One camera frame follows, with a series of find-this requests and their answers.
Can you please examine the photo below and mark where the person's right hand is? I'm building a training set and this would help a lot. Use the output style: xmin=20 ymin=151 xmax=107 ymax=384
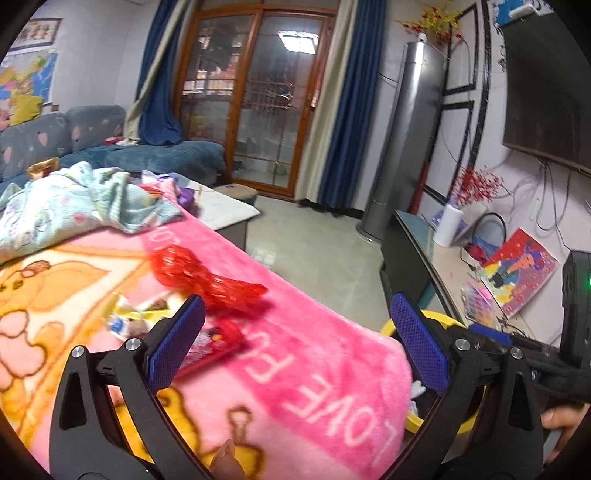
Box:
xmin=540 ymin=401 xmax=591 ymax=463

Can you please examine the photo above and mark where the grey tower air conditioner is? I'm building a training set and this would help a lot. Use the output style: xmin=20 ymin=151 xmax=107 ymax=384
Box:
xmin=355 ymin=39 xmax=450 ymax=243

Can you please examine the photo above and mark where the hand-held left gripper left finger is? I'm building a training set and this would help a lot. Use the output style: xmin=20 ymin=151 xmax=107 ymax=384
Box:
xmin=48 ymin=295 xmax=205 ymax=480

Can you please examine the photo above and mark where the gold foil box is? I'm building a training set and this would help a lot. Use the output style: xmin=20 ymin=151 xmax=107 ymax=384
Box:
xmin=25 ymin=157 xmax=62 ymax=180

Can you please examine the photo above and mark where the colourful picture book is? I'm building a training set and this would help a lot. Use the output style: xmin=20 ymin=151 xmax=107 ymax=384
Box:
xmin=479 ymin=227 xmax=562 ymax=320

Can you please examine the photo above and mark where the dark glass TV stand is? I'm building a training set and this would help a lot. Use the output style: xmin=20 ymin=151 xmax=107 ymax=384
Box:
xmin=379 ymin=210 xmax=536 ymax=337

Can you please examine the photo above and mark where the blue grey heart sofa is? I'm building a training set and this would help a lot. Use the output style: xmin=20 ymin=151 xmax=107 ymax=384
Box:
xmin=0 ymin=104 xmax=228 ymax=186

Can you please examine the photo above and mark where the red berry branch decoration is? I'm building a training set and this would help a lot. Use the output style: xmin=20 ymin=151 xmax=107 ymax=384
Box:
xmin=449 ymin=165 xmax=508 ymax=209

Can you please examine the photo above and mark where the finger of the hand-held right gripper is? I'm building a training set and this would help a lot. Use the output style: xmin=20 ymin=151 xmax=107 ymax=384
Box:
xmin=467 ymin=322 xmax=563 ymax=371

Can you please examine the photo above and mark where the white paper roll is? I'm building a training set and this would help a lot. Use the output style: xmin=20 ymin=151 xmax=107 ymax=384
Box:
xmin=433 ymin=202 xmax=470 ymax=248

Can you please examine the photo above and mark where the yellow pillow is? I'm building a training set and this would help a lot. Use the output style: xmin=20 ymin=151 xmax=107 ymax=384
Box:
xmin=8 ymin=93 xmax=45 ymax=126

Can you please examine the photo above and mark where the white top coffee table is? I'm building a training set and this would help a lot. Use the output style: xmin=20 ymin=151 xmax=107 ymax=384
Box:
xmin=185 ymin=178 xmax=262 ymax=252

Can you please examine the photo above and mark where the wooden glass sliding door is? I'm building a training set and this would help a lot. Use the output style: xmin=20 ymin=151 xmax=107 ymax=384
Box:
xmin=178 ymin=4 xmax=340 ymax=199

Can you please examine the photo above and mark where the wall mounted television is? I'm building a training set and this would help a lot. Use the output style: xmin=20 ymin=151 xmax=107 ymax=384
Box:
xmin=501 ymin=9 xmax=591 ymax=178

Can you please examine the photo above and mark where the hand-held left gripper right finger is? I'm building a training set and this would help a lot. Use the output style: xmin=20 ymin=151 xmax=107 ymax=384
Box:
xmin=391 ymin=292 xmax=546 ymax=480

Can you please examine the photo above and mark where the person's left hand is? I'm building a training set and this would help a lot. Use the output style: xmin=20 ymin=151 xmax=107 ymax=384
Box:
xmin=210 ymin=438 xmax=246 ymax=480

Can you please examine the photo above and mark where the light green printed quilt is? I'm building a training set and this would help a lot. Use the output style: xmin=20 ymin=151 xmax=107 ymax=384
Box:
xmin=0 ymin=161 xmax=184 ymax=265

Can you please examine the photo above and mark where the yellow rimmed black bin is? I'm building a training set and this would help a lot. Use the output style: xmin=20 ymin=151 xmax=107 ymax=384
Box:
xmin=380 ymin=308 xmax=486 ymax=435

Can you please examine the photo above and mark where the red plastic mesh bag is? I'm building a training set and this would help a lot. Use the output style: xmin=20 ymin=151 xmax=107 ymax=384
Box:
xmin=147 ymin=244 xmax=269 ymax=315

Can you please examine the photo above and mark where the blue curtain with beige edge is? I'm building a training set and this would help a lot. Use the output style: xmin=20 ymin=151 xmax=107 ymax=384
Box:
xmin=124 ymin=0 xmax=195 ymax=145

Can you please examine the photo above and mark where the yellow flower branch decoration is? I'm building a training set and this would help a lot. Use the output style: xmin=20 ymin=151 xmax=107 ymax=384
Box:
xmin=396 ymin=0 xmax=465 ymax=44

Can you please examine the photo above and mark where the yellow white snack wrapper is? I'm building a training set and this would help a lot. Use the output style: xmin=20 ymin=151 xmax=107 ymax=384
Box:
xmin=105 ymin=294 xmax=177 ymax=344

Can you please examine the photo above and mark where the pink yellow printed blanket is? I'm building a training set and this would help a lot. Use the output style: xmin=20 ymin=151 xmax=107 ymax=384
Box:
xmin=0 ymin=185 xmax=414 ymax=480

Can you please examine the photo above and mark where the country map wall poster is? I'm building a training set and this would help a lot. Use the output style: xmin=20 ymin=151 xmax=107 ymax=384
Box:
xmin=0 ymin=52 xmax=60 ymax=112

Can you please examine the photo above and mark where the red cylindrical snack tube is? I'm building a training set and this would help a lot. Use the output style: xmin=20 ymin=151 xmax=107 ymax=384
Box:
xmin=174 ymin=320 xmax=246 ymax=381

